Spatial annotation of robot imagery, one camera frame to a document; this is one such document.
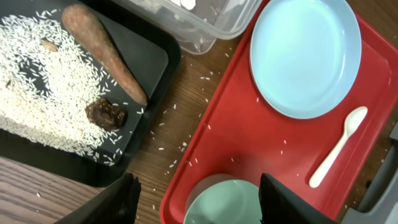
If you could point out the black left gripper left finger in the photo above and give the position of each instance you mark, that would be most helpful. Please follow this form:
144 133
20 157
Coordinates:
115 204

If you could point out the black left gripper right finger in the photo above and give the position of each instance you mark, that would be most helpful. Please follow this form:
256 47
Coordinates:
279 205

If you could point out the green bowl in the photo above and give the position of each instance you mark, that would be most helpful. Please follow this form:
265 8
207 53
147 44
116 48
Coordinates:
223 199

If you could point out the brown food lump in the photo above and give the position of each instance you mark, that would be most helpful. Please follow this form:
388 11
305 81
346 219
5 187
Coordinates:
103 114

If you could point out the white rice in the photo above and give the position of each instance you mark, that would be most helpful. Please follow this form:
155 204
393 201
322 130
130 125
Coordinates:
47 81

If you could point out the brown sweet potato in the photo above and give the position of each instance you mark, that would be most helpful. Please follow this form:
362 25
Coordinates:
87 30

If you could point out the grey dishwasher rack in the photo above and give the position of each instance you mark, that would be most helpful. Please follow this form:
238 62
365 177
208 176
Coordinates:
379 204

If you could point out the black waste tray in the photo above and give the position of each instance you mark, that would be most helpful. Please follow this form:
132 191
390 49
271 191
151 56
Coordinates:
154 58

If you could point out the red plastic tray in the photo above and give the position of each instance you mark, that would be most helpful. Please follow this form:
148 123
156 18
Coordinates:
242 135

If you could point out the white plastic spoon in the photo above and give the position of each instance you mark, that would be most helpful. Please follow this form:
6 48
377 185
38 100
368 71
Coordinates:
351 124

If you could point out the light blue plate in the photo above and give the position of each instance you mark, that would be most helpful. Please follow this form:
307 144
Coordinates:
305 55

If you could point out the clear plastic bin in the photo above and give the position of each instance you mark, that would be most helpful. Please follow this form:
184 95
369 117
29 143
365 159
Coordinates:
196 24

